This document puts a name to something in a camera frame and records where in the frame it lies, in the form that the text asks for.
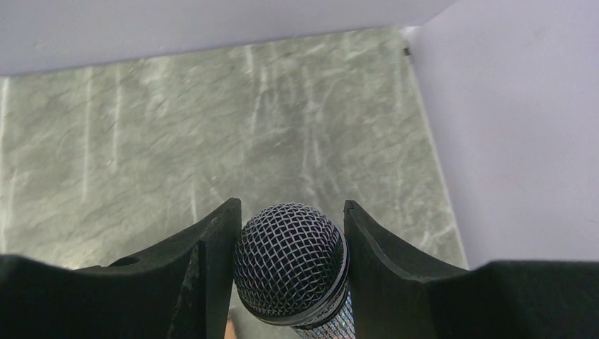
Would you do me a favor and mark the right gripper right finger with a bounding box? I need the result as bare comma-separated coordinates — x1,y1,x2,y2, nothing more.
344,201,598,338

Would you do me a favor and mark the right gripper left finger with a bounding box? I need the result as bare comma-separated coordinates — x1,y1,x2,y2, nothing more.
1,198,242,338

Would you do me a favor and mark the silver mesh glitter microphone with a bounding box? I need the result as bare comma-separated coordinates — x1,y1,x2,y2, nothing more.
234,202,356,338

